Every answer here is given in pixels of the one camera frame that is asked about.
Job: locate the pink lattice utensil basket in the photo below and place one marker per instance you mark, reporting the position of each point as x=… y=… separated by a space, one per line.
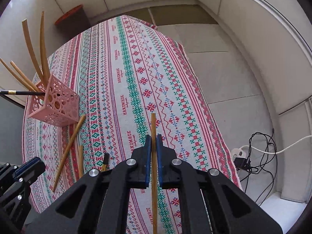
x=59 y=106

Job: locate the black chopstick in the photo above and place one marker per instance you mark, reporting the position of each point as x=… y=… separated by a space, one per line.
x=21 y=93

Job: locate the wooden chopstick in basket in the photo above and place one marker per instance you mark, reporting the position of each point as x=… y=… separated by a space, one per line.
x=43 y=53
x=26 y=79
x=31 y=51
x=26 y=85

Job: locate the white power strip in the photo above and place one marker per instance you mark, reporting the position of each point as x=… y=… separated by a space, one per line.
x=238 y=156

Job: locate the olive floor mat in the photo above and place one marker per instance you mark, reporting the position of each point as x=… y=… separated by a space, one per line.
x=180 y=14
x=142 y=14

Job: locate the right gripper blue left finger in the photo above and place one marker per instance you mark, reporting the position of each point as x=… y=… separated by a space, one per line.
x=148 y=159

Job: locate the olive floor mat left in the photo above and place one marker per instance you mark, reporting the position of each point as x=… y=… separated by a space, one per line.
x=142 y=14

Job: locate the olive floor mat right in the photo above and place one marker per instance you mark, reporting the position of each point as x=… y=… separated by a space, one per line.
x=180 y=14

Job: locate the wooden chopstick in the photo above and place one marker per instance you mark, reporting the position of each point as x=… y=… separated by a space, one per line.
x=26 y=85
x=31 y=51
x=26 y=79
x=67 y=150
x=80 y=163
x=43 y=53
x=154 y=185

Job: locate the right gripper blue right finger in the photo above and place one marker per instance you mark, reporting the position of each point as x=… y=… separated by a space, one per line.
x=159 y=147

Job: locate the red rimmed trash bin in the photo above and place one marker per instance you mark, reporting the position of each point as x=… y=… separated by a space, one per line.
x=73 y=22

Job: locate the patterned pink green tablecloth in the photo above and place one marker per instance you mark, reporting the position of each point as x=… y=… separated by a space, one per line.
x=124 y=70

